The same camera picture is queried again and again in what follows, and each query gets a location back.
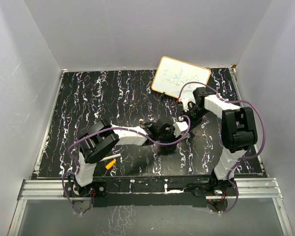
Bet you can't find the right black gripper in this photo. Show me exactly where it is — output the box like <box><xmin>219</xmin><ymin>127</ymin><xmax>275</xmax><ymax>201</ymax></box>
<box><xmin>180</xmin><ymin>106</ymin><xmax>209</xmax><ymax>130</ymax></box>

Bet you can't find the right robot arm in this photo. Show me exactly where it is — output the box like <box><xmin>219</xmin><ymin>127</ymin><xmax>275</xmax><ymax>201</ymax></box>
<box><xmin>178</xmin><ymin>87</ymin><xmax>258</xmax><ymax>195</ymax></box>

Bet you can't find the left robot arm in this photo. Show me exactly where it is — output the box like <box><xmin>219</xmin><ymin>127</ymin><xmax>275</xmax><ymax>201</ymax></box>
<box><xmin>65</xmin><ymin>118</ymin><xmax>188</xmax><ymax>196</ymax></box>

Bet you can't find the white marker pen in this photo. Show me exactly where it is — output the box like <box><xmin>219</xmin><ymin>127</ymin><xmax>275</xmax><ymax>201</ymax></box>
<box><xmin>102</xmin><ymin>153</ymin><xmax>121</xmax><ymax>161</ymax></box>

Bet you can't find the orange marker cap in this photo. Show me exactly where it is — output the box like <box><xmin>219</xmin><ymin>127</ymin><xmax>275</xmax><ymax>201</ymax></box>
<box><xmin>105</xmin><ymin>159</ymin><xmax>116</xmax><ymax>170</ymax></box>

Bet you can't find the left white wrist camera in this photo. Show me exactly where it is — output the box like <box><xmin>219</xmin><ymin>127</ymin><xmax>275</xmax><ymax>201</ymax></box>
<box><xmin>173</xmin><ymin>121</ymin><xmax>188</xmax><ymax>138</ymax></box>

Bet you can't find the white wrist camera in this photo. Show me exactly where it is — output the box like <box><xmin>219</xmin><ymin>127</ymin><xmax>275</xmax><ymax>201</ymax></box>
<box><xmin>173</xmin><ymin>121</ymin><xmax>188</xmax><ymax>138</ymax></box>
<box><xmin>178</xmin><ymin>98</ymin><xmax>195</xmax><ymax>112</ymax></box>

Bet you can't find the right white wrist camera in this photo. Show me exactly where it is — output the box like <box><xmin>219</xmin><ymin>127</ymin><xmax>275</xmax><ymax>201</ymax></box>
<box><xmin>178</xmin><ymin>98</ymin><xmax>195</xmax><ymax>112</ymax></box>

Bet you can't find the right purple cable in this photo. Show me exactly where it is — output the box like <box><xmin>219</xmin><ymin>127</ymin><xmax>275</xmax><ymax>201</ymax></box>
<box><xmin>178</xmin><ymin>82</ymin><xmax>266</xmax><ymax>213</ymax></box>

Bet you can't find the purple cable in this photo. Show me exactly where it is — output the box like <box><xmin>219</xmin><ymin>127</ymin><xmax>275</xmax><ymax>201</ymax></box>
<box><xmin>61</xmin><ymin>115</ymin><xmax>191</xmax><ymax>214</ymax></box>
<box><xmin>178</xmin><ymin>82</ymin><xmax>266</xmax><ymax>213</ymax></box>

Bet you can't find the small whiteboard with wooden frame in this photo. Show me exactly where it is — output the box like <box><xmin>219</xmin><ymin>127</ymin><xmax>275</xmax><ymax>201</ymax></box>
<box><xmin>151</xmin><ymin>56</ymin><xmax>211</xmax><ymax>100</ymax></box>

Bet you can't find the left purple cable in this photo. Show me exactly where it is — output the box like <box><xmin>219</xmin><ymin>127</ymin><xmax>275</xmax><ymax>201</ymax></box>
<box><xmin>61</xmin><ymin>115</ymin><xmax>191</xmax><ymax>214</ymax></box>

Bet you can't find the aluminium rail frame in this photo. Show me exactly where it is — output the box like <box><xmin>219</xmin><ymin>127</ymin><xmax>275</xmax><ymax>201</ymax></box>
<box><xmin>8</xmin><ymin>176</ymin><xmax>294</xmax><ymax>236</ymax></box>

